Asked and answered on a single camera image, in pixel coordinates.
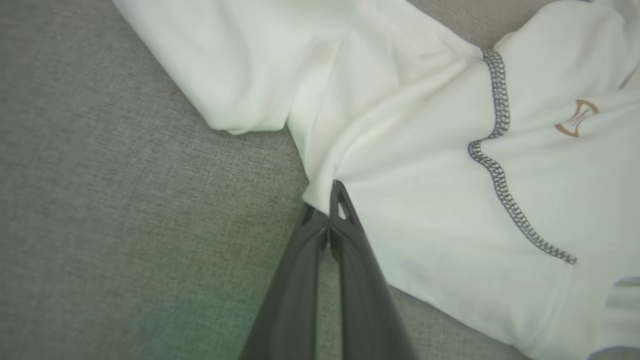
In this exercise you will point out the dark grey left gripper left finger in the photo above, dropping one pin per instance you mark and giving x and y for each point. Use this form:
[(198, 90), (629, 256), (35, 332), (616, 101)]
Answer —
[(290, 300)]

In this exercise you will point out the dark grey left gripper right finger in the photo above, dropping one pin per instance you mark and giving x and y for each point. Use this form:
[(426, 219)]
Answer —
[(365, 310)]

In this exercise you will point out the white garment with dark stitching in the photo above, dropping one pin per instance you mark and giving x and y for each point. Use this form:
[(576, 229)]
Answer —
[(425, 150)]

